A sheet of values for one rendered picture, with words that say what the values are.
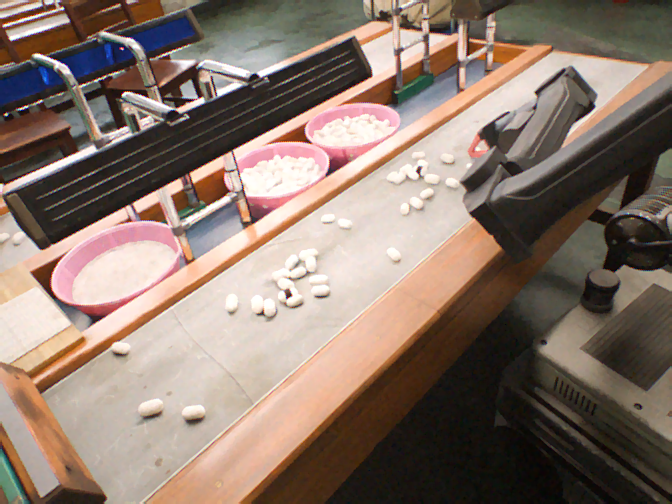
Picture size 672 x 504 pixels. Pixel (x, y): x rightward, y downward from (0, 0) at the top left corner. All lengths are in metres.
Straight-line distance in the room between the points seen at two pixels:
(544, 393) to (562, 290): 0.83
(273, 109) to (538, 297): 1.40
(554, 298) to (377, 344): 1.27
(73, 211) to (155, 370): 0.33
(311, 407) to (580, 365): 0.64
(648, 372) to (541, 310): 0.78
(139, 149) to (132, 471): 0.45
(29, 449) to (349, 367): 0.43
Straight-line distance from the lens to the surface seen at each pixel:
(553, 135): 0.76
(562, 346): 1.22
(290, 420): 0.75
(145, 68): 1.19
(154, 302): 1.00
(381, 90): 1.74
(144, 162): 0.74
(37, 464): 0.74
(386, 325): 0.84
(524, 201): 0.52
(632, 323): 1.31
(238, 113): 0.81
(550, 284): 2.06
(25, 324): 1.08
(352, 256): 1.01
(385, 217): 1.10
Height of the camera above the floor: 1.39
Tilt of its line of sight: 39 degrees down
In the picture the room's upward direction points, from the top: 9 degrees counter-clockwise
